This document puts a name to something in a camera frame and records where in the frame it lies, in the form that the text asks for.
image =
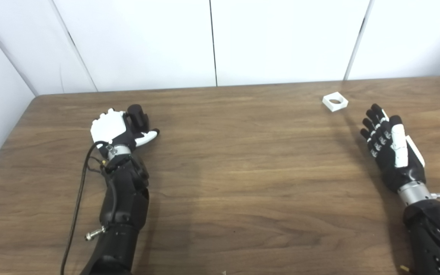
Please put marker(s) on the black peg with square base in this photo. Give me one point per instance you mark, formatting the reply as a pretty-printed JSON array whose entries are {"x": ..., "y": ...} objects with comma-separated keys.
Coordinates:
[{"x": 136, "y": 113}]

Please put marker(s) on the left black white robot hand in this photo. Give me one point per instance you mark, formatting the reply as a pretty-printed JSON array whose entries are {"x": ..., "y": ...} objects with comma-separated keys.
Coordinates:
[{"x": 107, "y": 126}]

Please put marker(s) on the small yellow scrap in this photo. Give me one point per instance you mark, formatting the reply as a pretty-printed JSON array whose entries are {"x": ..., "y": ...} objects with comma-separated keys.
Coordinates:
[{"x": 405, "y": 268}]

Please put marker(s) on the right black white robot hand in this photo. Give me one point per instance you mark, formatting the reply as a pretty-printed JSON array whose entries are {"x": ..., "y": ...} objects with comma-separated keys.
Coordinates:
[{"x": 395, "y": 172}]

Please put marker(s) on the white square piece with hole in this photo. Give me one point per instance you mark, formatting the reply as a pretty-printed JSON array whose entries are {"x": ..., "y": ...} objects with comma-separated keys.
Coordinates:
[{"x": 329, "y": 106}]

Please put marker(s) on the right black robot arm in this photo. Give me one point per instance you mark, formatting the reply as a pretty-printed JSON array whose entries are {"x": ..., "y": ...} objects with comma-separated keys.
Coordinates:
[{"x": 439, "y": 236}]

